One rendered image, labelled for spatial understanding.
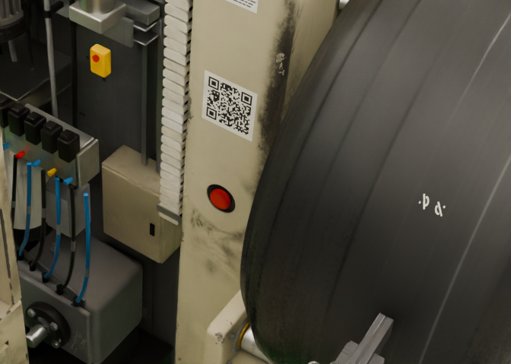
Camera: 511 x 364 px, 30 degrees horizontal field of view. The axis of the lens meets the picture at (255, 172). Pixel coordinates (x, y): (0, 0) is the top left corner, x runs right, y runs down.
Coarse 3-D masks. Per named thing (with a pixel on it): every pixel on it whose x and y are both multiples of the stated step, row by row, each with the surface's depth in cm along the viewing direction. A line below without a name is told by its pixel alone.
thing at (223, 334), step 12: (240, 300) 129; (228, 312) 127; (240, 312) 127; (216, 324) 125; (228, 324) 126; (240, 324) 128; (216, 336) 125; (228, 336) 126; (216, 348) 126; (228, 348) 128; (240, 348) 132; (204, 360) 130; (216, 360) 128; (228, 360) 130
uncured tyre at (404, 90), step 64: (384, 0) 92; (448, 0) 90; (320, 64) 93; (384, 64) 88; (448, 64) 87; (320, 128) 90; (384, 128) 87; (448, 128) 85; (256, 192) 97; (320, 192) 89; (384, 192) 87; (448, 192) 85; (256, 256) 97; (320, 256) 91; (384, 256) 88; (448, 256) 85; (256, 320) 101; (320, 320) 94; (448, 320) 86
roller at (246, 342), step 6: (246, 324) 129; (246, 330) 130; (240, 336) 129; (246, 336) 129; (252, 336) 128; (240, 342) 130; (246, 342) 129; (252, 342) 128; (246, 348) 129; (252, 348) 128; (252, 354) 129; (258, 354) 128; (264, 360) 129
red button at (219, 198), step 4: (216, 188) 126; (212, 192) 127; (216, 192) 126; (220, 192) 126; (224, 192) 126; (212, 196) 127; (216, 196) 126; (220, 196) 126; (224, 196) 126; (228, 196) 126; (212, 200) 127; (216, 200) 127; (220, 200) 126; (224, 200) 126; (228, 200) 126; (216, 204) 127; (220, 204) 127; (224, 204) 126; (228, 204) 126; (220, 208) 127; (224, 208) 127
